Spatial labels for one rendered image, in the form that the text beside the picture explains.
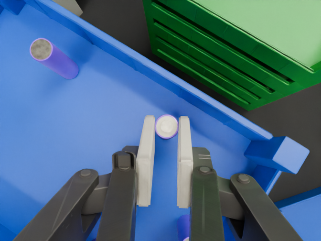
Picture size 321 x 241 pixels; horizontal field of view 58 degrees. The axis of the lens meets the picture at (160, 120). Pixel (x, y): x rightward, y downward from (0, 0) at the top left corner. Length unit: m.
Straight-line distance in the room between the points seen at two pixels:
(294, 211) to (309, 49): 0.46
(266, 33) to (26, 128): 0.36
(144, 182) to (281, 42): 0.38
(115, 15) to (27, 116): 0.58
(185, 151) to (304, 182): 0.69
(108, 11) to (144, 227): 0.67
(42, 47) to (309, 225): 0.76
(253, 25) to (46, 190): 0.37
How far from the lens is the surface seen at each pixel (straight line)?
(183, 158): 0.15
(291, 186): 0.83
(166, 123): 0.21
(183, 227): 0.25
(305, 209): 0.85
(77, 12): 0.85
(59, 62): 0.25
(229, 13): 0.49
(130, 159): 0.15
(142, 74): 0.28
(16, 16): 0.34
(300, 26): 0.51
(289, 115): 0.83
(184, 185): 0.16
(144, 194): 0.16
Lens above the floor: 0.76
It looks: 85 degrees down
